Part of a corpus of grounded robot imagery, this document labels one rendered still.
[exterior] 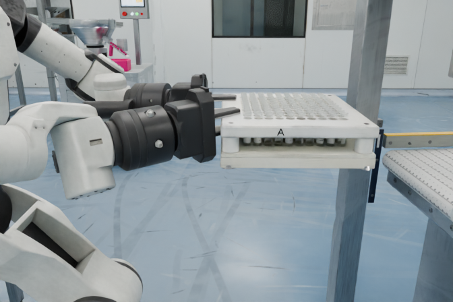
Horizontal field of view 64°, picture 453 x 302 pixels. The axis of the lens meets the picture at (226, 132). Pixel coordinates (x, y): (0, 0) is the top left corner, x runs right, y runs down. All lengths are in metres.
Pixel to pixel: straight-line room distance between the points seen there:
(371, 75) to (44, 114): 0.70
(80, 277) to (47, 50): 0.53
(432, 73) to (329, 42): 1.64
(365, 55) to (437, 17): 5.42
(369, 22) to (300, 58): 4.81
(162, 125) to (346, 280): 0.78
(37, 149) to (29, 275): 0.45
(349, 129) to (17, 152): 0.45
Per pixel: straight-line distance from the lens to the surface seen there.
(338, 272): 1.13
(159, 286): 1.82
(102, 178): 0.51
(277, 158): 0.58
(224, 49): 5.59
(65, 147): 0.52
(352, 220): 1.04
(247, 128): 0.56
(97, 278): 0.87
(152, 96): 0.73
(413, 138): 1.00
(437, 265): 1.08
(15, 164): 0.45
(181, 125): 0.55
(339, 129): 0.59
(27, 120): 0.47
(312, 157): 0.59
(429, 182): 0.84
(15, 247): 0.81
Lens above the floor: 1.17
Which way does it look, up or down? 18 degrees down
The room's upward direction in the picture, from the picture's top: straight up
